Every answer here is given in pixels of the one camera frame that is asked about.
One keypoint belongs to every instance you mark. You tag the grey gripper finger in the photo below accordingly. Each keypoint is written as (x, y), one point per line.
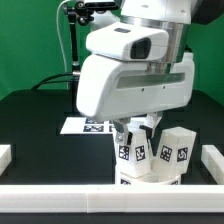
(150, 123)
(122, 132)

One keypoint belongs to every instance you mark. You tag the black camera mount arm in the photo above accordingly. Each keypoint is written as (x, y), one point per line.
(81, 12)

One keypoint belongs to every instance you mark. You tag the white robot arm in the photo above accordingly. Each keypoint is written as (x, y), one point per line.
(175, 11)

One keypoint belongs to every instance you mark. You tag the white front rail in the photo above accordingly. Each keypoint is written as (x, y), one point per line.
(111, 198)

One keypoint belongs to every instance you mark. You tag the white marker sheet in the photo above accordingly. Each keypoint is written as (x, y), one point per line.
(82, 125)

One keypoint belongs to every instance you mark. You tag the white left rail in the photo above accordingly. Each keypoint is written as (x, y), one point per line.
(5, 157)

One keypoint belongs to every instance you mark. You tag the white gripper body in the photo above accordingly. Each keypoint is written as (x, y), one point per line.
(135, 69)

